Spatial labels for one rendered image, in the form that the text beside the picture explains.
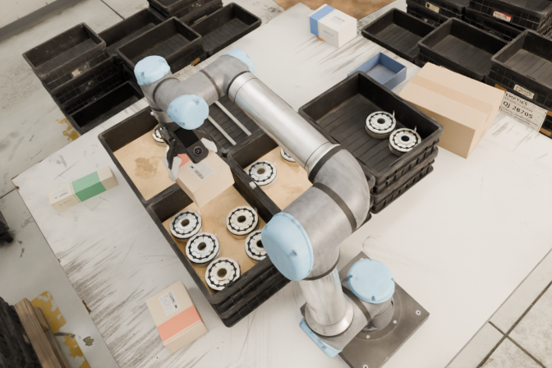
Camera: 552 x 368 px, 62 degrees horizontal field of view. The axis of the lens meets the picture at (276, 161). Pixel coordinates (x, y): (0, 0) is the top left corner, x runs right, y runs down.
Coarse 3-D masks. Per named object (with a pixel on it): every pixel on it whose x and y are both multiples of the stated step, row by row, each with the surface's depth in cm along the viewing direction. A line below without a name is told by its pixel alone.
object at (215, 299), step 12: (168, 192) 144; (252, 192) 140; (156, 204) 143; (264, 204) 137; (156, 216) 139; (168, 240) 134; (180, 252) 132; (264, 264) 126; (192, 276) 126; (240, 276) 124; (252, 276) 125; (204, 288) 123; (228, 288) 122; (216, 300) 121
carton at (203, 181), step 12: (180, 156) 127; (216, 156) 125; (180, 168) 124; (192, 168) 124; (204, 168) 123; (216, 168) 122; (228, 168) 123; (180, 180) 122; (192, 180) 121; (204, 180) 121; (216, 180) 122; (228, 180) 126; (192, 192) 119; (204, 192) 122; (216, 192) 125; (204, 204) 124
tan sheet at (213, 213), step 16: (224, 192) 154; (192, 208) 152; (208, 208) 151; (224, 208) 150; (208, 224) 147; (224, 224) 146; (176, 240) 145; (224, 240) 143; (240, 240) 142; (224, 256) 139; (240, 256) 139; (208, 288) 133
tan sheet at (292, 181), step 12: (264, 156) 161; (276, 156) 161; (276, 168) 157; (288, 168) 157; (300, 168) 156; (288, 180) 154; (300, 180) 153; (276, 192) 151; (288, 192) 151; (300, 192) 150; (276, 204) 149; (288, 204) 148
